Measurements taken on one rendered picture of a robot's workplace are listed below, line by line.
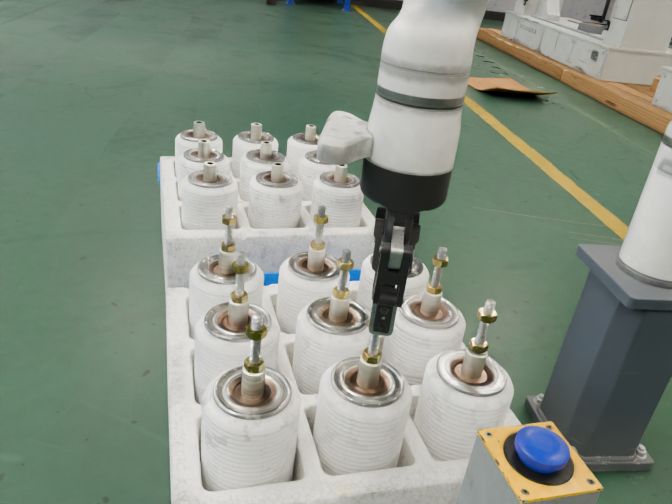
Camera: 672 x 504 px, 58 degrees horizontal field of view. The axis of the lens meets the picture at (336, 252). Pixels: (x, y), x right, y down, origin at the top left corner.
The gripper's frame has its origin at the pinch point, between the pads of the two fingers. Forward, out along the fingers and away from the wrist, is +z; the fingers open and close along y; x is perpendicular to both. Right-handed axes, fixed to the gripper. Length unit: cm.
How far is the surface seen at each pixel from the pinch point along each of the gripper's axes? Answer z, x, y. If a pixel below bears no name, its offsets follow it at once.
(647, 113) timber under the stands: 29, -125, 256
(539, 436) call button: 2.1, -12.8, -12.7
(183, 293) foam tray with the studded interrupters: 17.0, 26.6, 21.4
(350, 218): 16, 6, 52
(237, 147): 11, 31, 69
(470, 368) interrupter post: 8.7, -10.5, 3.3
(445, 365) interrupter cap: 9.7, -8.1, 4.6
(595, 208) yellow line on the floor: 35, -66, 129
